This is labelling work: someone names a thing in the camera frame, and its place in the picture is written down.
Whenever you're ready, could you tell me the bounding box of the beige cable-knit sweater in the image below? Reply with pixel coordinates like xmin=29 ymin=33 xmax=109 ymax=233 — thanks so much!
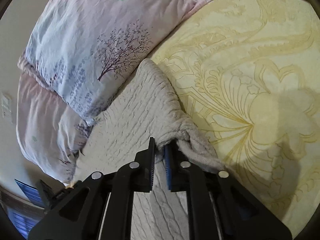
xmin=73 ymin=59 xmax=224 ymax=239

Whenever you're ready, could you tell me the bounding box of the yellow floral bed sheet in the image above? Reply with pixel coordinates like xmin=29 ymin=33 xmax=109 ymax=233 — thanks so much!
xmin=152 ymin=0 xmax=319 ymax=237

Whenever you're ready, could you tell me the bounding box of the white wall switch plate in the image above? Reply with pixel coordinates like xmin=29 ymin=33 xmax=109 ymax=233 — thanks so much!
xmin=1 ymin=93 xmax=12 ymax=124

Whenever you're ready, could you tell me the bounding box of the lower pink floral pillow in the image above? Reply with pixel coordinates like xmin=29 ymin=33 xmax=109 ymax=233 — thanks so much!
xmin=16 ymin=55 xmax=94 ymax=184

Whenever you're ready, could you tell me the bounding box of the upper floral white pillow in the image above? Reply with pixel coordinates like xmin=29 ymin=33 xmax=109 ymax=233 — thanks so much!
xmin=25 ymin=0 xmax=212 ymax=125

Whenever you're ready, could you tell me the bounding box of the blue curtained window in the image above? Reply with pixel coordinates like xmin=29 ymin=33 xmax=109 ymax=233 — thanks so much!
xmin=1 ymin=179 xmax=44 ymax=239

